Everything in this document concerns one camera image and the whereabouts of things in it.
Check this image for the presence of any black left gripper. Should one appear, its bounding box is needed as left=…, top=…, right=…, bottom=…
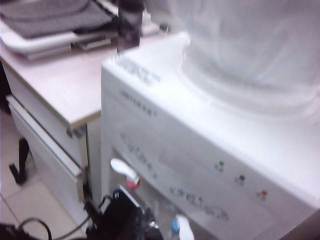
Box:
left=138, top=207, right=166, bottom=240

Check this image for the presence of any blue-collared white water tap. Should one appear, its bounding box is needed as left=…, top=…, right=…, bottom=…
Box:
left=171, top=214, right=195, bottom=240

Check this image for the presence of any red-collared white water tap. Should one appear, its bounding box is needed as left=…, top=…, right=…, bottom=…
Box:
left=109, top=157, right=142, bottom=190

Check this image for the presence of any white water dispenser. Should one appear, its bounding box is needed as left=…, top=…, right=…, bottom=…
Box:
left=99, top=31, right=320, bottom=240

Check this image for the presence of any plastic-wrapped water jug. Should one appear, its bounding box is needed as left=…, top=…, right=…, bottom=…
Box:
left=169, top=0, right=320, bottom=118

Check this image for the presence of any white drawer cabinet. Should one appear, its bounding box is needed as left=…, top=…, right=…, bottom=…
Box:
left=6, top=94, right=88, bottom=221

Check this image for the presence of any black floor stand leg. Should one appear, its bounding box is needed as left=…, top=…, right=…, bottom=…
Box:
left=8, top=137, right=31, bottom=186

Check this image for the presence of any grey bottle with black lid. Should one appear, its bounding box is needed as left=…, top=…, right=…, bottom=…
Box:
left=116, top=0, right=144, bottom=52

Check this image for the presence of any white monitor riser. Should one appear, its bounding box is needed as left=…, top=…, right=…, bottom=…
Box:
left=1, top=21, right=120, bottom=62

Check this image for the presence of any grey felt sleeve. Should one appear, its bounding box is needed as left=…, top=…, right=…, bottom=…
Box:
left=0, top=0, right=115, bottom=40

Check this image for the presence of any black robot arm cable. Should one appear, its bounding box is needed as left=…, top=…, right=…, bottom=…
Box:
left=0, top=216, right=88, bottom=240

